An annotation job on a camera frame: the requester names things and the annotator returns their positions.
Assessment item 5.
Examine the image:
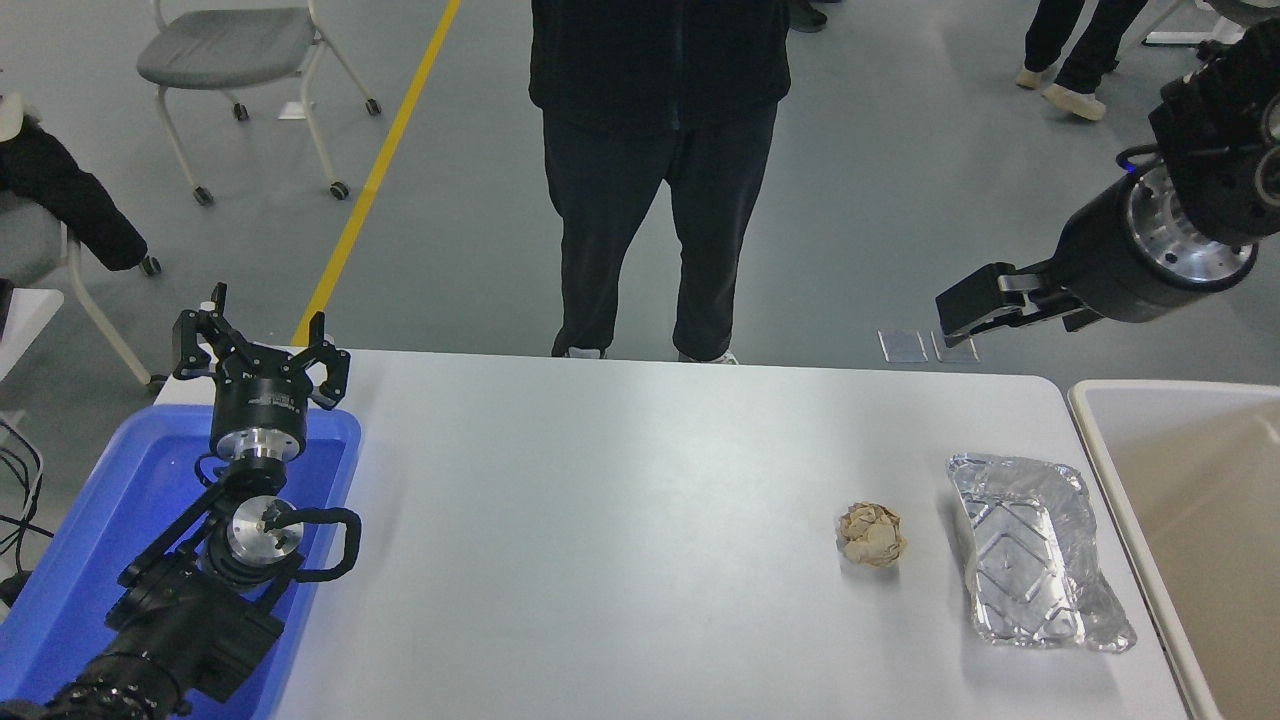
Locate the black cable bundle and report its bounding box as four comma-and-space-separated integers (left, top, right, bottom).
0, 415, 48, 603

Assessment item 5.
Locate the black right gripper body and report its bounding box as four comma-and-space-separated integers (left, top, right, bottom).
1053, 170, 1253, 327

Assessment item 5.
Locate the crumpled tan paper ball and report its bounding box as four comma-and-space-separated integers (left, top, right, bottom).
836, 503, 908, 571

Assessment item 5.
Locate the white wheeled chair base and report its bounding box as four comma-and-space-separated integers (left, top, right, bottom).
1140, 0, 1249, 47

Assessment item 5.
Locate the black jacket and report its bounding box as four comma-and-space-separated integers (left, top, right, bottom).
0, 92, 151, 273

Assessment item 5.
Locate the grey seat wheeled chair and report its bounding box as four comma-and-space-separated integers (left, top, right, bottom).
136, 0, 383, 208

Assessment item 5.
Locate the large pale bin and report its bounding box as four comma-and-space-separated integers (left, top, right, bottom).
1068, 380, 1280, 720

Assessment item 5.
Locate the blue plastic tray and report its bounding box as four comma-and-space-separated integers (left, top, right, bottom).
0, 403, 363, 720

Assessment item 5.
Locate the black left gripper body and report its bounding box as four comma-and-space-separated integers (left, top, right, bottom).
209, 350, 310, 441

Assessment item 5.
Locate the small white table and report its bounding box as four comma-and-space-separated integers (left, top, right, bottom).
0, 290, 64, 383

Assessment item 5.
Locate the grey chair with white legs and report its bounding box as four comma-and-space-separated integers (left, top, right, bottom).
0, 190, 169, 393

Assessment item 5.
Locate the crumpled silver foil tray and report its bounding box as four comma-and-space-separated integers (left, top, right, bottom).
947, 453, 1138, 656

